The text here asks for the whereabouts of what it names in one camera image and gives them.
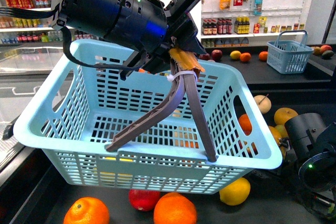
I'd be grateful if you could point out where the red apple left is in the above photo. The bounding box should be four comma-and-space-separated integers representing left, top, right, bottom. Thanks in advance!
129, 189, 161, 211

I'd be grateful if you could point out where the orange fruit far left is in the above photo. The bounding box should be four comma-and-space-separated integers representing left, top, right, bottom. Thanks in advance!
63, 197, 110, 224

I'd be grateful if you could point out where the far red apple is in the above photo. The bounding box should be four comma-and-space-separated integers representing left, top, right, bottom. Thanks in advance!
211, 49, 223, 62

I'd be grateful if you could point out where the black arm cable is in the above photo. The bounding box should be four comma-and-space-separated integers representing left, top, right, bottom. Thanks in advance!
54, 19, 148, 72

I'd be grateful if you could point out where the yellow lemon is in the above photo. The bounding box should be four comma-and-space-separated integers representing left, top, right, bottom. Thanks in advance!
219, 177, 251, 206
230, 50, 241, 60

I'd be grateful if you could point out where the large light blue basket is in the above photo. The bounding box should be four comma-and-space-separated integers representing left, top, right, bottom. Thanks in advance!
13, 39, 284, 195

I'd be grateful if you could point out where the glass freezer chest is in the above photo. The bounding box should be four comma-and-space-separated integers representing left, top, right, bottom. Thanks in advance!
1, 43, 63, 76

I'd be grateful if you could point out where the white pear right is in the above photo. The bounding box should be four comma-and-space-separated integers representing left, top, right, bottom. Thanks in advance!
254, 95, 272, 114

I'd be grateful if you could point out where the large orange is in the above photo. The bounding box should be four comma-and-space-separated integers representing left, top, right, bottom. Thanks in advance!
153, 193, 197, 223

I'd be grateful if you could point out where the red apple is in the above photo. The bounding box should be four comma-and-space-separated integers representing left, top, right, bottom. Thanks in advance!
129, 189, 161, 211
211, 49, 223, 62

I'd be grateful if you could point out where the yellow brown pear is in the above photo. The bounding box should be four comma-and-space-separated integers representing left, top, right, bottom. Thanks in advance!
274, 107, 298, 125

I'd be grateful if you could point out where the white zip tie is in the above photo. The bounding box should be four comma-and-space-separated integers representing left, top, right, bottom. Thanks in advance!
166, 70, 198, 82

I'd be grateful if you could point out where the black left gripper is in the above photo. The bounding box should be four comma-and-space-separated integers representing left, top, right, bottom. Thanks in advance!
83, 0, 205, 80

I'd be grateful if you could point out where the small orange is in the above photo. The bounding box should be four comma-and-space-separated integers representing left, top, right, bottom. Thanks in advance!
238, 114, 252, 135

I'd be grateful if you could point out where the yellow orange apple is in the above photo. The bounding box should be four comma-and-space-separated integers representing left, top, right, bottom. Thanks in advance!
268, 126, 282, 145

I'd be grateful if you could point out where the small blue basket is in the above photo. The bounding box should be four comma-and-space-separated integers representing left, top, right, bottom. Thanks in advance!
267, 30, 313, 74

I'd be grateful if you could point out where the far orange by basket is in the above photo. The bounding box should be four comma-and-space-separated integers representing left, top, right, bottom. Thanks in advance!
258, 51, 268, 62

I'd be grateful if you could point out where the olive kiwi upper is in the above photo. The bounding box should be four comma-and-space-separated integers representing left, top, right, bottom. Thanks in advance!
275, 125, 288, 138

